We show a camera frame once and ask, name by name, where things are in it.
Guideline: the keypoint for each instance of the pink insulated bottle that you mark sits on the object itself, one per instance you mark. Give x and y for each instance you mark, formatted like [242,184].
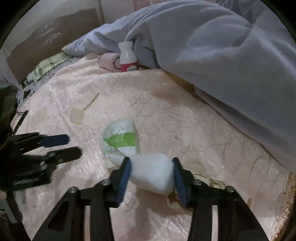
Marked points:
[108,61]

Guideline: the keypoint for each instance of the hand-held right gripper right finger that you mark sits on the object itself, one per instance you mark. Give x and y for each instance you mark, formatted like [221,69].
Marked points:
[179,180]

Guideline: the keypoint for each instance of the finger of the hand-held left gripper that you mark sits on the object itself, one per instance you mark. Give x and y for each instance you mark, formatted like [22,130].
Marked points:
[55,140]
[67,154]

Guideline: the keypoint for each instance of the blue-grey duvet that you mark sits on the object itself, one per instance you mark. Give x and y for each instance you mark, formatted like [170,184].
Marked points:
[208,46]

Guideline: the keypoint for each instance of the green plaid cloth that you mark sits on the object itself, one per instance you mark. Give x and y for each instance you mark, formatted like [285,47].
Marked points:
[46,66]

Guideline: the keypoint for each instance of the white bottle with pink label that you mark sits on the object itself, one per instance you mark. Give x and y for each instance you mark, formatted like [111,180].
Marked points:
[127,56]

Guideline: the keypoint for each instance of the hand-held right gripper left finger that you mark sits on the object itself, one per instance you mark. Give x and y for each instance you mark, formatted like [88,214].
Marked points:
[123,178]

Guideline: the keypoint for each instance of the brown wooden headboard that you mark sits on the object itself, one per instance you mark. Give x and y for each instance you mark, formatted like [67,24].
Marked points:
[57,30]

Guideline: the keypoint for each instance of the green white tissue packet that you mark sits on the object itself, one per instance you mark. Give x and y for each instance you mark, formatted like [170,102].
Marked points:
[120,139]

